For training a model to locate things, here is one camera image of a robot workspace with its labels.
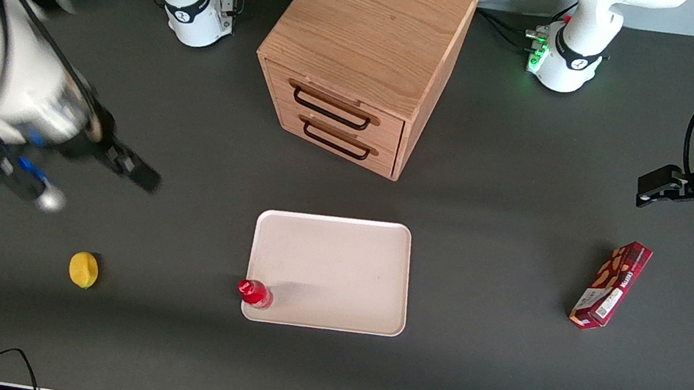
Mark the red coke bottle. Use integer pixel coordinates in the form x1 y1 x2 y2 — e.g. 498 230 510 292
235 278 276 312

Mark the black left arm base cable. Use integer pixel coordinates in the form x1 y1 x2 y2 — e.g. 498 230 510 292
472 8 543 53

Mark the wooden drawer front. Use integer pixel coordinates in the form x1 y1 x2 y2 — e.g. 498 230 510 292
255 60 412 155
269 101 403 180

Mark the white rectangular tray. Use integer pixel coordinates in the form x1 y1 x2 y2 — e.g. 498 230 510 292
239 202 420 344

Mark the wooden drawer cabinet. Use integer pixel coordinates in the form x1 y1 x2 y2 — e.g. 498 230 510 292
241 0 480 191

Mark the wood and black drawer handle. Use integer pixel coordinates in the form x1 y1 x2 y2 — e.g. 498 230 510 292
282 78 386 134
294 114 383 164

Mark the yellow lemon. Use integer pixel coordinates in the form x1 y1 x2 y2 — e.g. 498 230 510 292
66 250 103 291

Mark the red snack box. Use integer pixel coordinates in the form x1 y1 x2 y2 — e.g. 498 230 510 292
567 233 655 338

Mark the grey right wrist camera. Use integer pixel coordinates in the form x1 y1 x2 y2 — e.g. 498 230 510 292
0 102 79 215

